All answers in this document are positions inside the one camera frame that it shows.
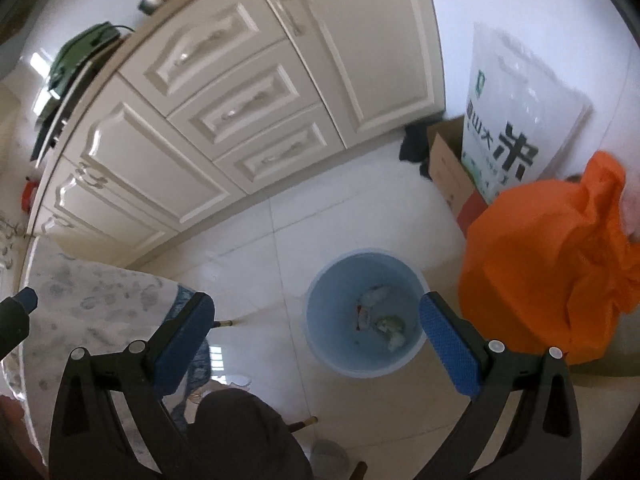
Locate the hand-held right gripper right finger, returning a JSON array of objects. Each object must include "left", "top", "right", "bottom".
[{"left": 412, "top": 291, "right": 583, "bottom": 480}]

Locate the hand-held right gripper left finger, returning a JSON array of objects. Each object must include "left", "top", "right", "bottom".
[{"left": 48, "top": 291, "right": 217, "bottom": 480}]

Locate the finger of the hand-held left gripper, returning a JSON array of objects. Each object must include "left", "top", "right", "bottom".
[{"left": 0, "top": 286, "right": 39, "bottom": 359}]

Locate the blue plastic bin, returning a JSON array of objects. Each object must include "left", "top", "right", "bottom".
[{"left": 305, "top": 248, "right": 430, "bottom": 378}]

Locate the crumpled grey paper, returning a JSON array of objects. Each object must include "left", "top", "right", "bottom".
[{"left": 375, "top": 315, "right": 409, "bottom": 354}]

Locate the hanging utensil rack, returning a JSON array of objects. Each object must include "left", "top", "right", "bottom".
[{"left": 0, "top": 215, "right": 26, "bottom": 272}]

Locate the crumpled white wrapper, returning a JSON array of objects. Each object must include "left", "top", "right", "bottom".
[{"left": 357, "top": 286, "right": 394, "bottom": 312}]

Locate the orange fabric bag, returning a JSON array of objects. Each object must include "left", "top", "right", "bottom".
[{"left": 459, "top": 151, "right": 640, "bottom": 367}]

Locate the dark cushioned stool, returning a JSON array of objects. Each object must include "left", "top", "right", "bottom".
[{"left": 187, "top": 389, "right": 369, "bottom": 480}]

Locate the red bowl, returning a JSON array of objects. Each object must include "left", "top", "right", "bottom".
[{"left": 20, "top": 180, "right": 41, "bottom": 211}]

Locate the grey rounded object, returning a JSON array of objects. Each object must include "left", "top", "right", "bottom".
[{"left": 310, "top": 439, "right": 351, "bottom": 480}]

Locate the brown cardboard box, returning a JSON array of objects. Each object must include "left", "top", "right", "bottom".
[{"left": 427, "top": 115, "right": 489, "bottom": 227}]

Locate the cream kitchen cabinet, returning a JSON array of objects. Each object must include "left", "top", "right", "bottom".
[{"left": 25, "top": 0, "right": 447, "bottom": 272}]

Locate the black gas stove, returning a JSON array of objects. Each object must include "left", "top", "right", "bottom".
[{"left": 30, "top": 60, "right": 121, "bottom": 162}]

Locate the dark cloth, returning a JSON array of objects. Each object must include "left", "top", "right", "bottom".
[{"left": 398, "top": 122, "right": 436, "bottom": 179}]

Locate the white rice sack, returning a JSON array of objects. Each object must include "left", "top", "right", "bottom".
[{"left": 461, "top": 22, "right": 594, "bottom": 206}]

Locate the green electric cooker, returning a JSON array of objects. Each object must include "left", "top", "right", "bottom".
[{"left": 47, "top": 21, "right": 126, "bottom": 97}]

